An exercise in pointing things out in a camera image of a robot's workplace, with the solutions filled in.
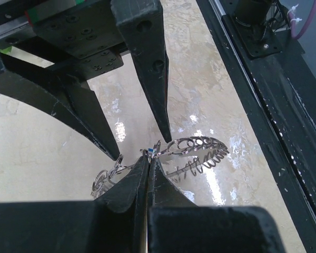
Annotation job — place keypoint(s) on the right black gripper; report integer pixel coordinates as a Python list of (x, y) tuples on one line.
[(118, 221)]

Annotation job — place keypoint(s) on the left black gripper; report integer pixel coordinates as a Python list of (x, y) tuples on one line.
[(79, 37)]

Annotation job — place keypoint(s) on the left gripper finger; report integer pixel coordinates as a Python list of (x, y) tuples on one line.
[(141, 25)]

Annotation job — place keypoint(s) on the metal disc with keyrings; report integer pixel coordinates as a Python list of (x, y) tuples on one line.
[(181, 157)]

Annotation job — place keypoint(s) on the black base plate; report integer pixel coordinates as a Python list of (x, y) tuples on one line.
[(269, 50)]

